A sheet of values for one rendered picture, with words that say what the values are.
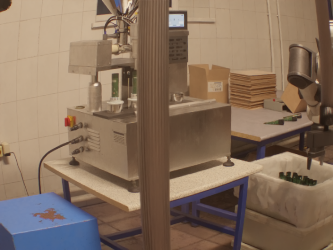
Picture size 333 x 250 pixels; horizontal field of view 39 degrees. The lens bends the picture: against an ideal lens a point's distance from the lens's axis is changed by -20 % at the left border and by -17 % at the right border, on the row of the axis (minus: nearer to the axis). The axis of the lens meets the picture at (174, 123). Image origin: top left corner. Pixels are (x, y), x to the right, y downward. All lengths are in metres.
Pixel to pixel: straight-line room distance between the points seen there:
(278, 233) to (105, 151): 0.97
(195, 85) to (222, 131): 1.77
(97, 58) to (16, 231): 0.89
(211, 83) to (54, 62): 1.21
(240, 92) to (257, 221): 1.48
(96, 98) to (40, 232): 0.71
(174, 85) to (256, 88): 1.46
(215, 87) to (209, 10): 0.93
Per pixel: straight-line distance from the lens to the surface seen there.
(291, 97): 3.83
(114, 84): 2.25
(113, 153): 2.23
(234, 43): 4.97
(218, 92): 4.10
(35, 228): 2.14
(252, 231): 2.81
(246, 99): 3.91
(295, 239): 2.56
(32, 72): 3.68
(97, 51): 2.30
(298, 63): 1.90
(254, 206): 2.78
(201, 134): 2.40
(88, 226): 2.27
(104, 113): 2.27
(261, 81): 3.97
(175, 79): 2.55
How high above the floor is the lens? 1.46
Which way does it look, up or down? 12 degrees down
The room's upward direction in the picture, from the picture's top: straight up
